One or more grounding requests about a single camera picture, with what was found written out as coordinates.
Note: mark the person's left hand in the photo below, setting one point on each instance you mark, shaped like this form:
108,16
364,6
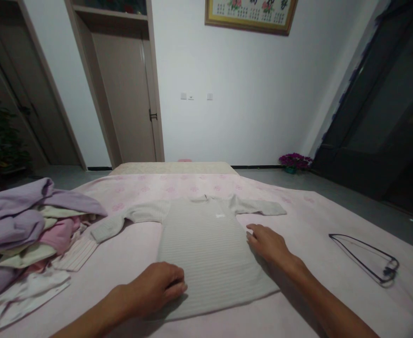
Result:
155,285

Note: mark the person's right hand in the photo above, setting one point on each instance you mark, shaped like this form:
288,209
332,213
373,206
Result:
269,246

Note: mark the person's right fingers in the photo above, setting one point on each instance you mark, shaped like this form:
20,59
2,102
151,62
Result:
257,227

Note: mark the person's left fingers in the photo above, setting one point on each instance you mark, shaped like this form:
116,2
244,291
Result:
180,281

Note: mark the person's right thumb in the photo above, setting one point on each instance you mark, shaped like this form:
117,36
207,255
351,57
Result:
252,243

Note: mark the grey ribbed sweater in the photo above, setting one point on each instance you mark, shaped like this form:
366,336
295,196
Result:
206,246

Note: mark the pink floral bedsheet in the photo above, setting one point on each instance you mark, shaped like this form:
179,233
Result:
319,225

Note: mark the purple flowers in pot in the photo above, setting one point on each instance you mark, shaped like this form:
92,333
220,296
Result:
295,162

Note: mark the white striped shirt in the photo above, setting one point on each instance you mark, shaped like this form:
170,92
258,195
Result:
77,251

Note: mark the pink garment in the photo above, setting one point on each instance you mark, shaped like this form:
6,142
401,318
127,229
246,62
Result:
56,236

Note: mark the white garment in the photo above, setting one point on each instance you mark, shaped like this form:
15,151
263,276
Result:
33,292

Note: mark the cream garment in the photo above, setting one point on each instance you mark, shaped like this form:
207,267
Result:
26,255

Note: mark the dark glass door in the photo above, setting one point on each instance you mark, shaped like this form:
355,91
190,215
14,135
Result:
386,123

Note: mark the purple garment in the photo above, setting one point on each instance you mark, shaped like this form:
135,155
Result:
12,214

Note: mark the light wooden door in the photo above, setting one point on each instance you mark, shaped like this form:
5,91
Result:
125,88

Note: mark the gold framed picture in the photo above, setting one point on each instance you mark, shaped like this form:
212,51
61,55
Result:
250,12

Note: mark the dark wooden door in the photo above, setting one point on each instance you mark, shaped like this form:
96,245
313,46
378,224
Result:
23,98

